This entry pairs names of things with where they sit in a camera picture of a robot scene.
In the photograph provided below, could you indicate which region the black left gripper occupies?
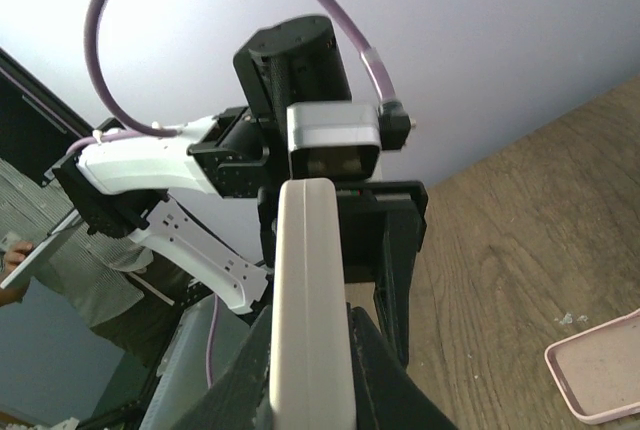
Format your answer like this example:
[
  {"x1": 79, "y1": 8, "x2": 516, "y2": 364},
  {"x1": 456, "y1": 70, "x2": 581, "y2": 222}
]
[{"x1": 257, "y1": 180, "x2": 428, "y2": 368}]

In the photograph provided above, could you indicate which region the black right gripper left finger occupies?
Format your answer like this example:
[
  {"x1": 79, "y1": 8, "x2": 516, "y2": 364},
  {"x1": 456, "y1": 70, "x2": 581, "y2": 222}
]
[{"x1": 173, "y1": 305, "x2": 273, "y2": 430}]

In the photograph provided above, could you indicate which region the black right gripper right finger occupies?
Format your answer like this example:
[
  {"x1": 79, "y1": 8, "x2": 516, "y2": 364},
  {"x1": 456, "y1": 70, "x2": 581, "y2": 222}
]
[{"x1": 349, "y1": 307, "x2": 456, "y2": 430}]

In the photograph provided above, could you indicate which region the phone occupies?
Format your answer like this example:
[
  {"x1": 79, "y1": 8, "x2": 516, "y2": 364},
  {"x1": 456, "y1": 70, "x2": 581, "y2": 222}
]
[
  {"x1": 269, "y1": 178, "x2": 357, "y2": 429},
  {"x1": 544, "y1": 310, "x2": 639, "y2": 425}
]

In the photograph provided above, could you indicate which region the light blue slotted cable duct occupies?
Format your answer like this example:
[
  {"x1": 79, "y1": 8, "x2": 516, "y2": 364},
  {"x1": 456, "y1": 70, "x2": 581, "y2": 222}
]
[{"x1": 140, "y1": 296, "x2": 247, "y2": 430}]

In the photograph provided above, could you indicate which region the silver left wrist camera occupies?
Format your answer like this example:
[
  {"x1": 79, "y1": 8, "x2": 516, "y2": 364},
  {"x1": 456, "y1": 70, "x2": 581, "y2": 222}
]
[{"x1": 287, "y1": 101, "x2": 381, "y2": 182}]

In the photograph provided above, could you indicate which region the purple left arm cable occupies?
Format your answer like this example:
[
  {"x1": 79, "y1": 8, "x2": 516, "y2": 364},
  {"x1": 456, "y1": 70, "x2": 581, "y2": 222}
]
[{"x1": 64, "y1": 0, "x2": 416, "y2": 386}]

